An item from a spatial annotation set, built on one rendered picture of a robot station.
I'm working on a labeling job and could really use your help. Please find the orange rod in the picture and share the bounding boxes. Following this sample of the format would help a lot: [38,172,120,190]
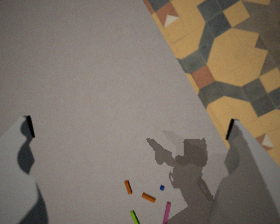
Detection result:
[142,193,155,202]
[124,180,132,194]

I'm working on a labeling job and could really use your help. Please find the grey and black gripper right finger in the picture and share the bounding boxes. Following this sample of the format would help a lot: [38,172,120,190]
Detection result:
[208,119,280,224]

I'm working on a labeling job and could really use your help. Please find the lime green rod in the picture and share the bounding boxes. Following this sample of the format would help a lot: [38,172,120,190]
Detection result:
[130,210,140,224]

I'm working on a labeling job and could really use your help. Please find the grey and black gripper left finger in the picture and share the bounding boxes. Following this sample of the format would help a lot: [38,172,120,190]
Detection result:
[0,115,49,224]

